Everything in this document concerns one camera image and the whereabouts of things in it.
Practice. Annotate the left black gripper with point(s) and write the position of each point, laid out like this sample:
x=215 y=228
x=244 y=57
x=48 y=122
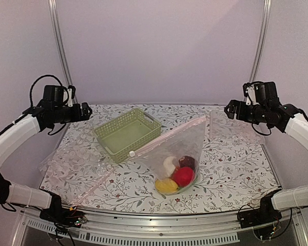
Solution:
x=77 y=116

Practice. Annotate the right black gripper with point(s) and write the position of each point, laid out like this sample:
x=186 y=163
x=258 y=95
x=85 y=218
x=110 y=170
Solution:
x=233 y=104

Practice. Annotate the dark red toy fruit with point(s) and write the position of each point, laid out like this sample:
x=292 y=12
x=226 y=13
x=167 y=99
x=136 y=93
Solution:
x=187 y=161

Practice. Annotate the clear zip top bag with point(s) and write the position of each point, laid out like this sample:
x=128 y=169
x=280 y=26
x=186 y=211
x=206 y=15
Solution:
x=184 y=140

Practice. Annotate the red toy apple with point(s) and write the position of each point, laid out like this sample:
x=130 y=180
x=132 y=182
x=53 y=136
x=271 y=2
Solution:
x=183 y=176

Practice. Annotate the white toy garlic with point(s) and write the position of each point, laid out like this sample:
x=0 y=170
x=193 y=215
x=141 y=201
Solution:
x=169 y=165

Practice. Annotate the yellow toy mango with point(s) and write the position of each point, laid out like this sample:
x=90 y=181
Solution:
x=167 y=186

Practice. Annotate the green toy bitter gourd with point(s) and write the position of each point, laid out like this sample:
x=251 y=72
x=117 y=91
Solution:
x=181 y=189

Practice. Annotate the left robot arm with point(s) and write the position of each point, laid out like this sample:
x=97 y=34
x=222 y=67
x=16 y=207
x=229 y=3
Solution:
x=56 y=107

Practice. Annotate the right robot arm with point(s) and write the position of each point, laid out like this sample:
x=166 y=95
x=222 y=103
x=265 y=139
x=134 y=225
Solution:
x=261 y=105

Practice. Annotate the right rear clear bag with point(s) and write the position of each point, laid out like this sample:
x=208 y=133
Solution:
x=220 y=126

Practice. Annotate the left clear dotted bag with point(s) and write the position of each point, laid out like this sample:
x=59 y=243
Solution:
x=75 y=169

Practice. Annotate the green perforated plastic basket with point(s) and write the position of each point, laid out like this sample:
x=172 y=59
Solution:
x=127 y=132

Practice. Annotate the floral table mat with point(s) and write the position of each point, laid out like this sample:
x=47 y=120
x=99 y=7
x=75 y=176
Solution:
x=232 y=174

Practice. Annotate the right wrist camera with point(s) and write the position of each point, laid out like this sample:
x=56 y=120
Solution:
x=249 y=94

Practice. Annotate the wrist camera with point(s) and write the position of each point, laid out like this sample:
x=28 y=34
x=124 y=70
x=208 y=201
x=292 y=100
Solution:
x=249 y=94
x=70 y=95

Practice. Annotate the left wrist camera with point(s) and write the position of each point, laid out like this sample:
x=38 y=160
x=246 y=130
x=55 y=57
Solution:
x=70 y=95

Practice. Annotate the right aluminium frame post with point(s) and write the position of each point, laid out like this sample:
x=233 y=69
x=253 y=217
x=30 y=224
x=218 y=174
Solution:
x=267 y=6

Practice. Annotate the aluminium frame post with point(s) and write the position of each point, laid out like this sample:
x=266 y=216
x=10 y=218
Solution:
x=59 y=40
x=267 y=6

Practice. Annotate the left aluminium frame post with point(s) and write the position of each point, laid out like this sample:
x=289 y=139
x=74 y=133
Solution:
x=59 y=40

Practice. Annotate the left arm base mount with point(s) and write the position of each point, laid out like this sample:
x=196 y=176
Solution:
x=62 y=216

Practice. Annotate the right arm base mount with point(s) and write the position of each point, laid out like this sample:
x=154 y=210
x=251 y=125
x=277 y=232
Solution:
x=265 y=220

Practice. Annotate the front aluminium rail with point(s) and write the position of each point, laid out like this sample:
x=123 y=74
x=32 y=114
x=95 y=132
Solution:
x=104 y=227

